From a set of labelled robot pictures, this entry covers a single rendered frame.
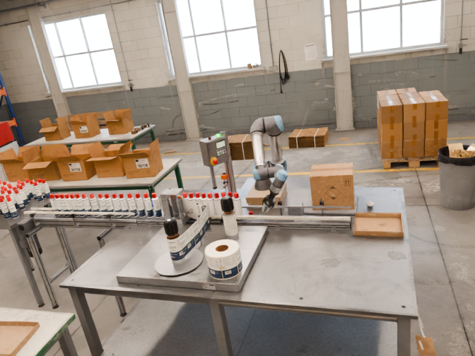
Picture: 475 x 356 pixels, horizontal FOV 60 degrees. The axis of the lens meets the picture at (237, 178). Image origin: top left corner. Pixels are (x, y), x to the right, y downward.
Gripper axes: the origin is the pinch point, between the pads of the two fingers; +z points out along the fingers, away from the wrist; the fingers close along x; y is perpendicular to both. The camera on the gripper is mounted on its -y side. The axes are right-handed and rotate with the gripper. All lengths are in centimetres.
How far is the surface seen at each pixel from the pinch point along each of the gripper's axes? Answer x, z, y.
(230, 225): -15.3, 2.0, 32.6
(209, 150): -53, -24, 1
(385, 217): 75, -32, -12
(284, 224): 16.7, -1.0, 5.8
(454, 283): 162, 15, -58
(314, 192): 25.7, -21.7, -19.2
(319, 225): 37.8, -13.2, 5.8
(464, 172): 161, -37, -187
